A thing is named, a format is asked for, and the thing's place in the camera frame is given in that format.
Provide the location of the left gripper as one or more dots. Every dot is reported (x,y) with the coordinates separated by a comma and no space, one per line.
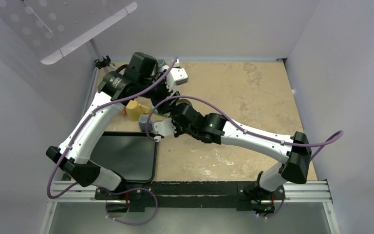
(165,93)

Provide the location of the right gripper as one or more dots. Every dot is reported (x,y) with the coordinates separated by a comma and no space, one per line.
(178,132)

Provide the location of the blue-grey mug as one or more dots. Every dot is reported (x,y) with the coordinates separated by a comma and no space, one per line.
(143,122)

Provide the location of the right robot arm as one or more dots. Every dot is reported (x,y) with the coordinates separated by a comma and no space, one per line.
(293,158)

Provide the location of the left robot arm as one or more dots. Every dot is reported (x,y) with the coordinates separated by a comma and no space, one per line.
(143,76)

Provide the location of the yellow mug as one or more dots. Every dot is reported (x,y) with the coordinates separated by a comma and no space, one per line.
(134,110)

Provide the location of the dark teal cup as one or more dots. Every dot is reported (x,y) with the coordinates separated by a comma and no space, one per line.
(161,63)

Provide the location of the black tray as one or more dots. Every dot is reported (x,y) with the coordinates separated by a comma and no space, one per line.
(131,154)

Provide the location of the tripod stand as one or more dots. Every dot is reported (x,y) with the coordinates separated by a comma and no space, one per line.
(96,70)

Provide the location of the perforated light panel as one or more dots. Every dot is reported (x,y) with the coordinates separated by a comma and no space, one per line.
(53,29)

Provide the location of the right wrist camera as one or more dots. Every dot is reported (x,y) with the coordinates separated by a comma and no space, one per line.
(163,129)

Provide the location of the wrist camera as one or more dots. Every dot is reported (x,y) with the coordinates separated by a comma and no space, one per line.
(163,129)
(177,75)

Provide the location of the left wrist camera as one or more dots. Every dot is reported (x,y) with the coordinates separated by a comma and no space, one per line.
(177,75)

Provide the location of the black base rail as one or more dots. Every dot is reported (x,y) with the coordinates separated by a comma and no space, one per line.
(238,195)

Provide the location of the aluminium frame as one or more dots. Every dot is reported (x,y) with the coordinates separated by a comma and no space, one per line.
(313,192)

